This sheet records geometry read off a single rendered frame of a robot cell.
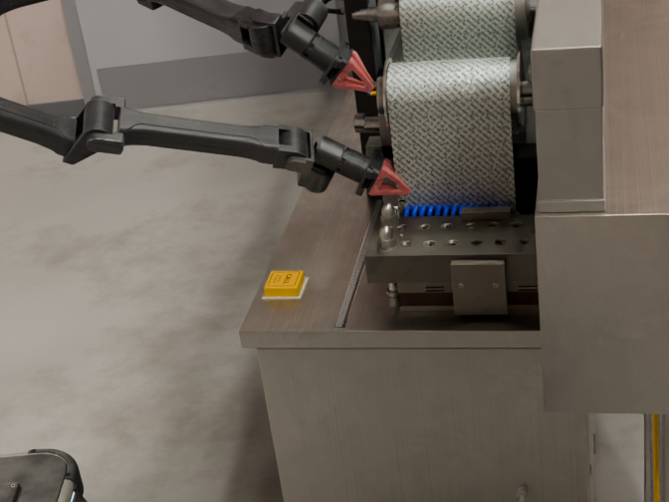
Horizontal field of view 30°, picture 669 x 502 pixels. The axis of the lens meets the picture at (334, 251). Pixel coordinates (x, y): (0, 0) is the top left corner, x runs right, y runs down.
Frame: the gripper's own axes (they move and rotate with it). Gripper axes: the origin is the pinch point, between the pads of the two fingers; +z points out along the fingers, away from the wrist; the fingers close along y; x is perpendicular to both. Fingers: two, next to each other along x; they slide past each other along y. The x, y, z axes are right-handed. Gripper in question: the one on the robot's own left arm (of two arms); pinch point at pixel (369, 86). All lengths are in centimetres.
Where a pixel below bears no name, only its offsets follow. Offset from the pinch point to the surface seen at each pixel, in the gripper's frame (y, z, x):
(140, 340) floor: -102, -1, -167
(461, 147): 6.9, 20.9, 3.3
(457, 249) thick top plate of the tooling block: 24.7, 29.0, -6.5
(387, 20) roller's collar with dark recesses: -21.4, -3.0, 5.5
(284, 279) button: 16.9, 7.7, -38.4
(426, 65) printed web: 1.5, 6.3, 11.1
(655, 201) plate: 87, 28, 47
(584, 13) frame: 78, 8, 58
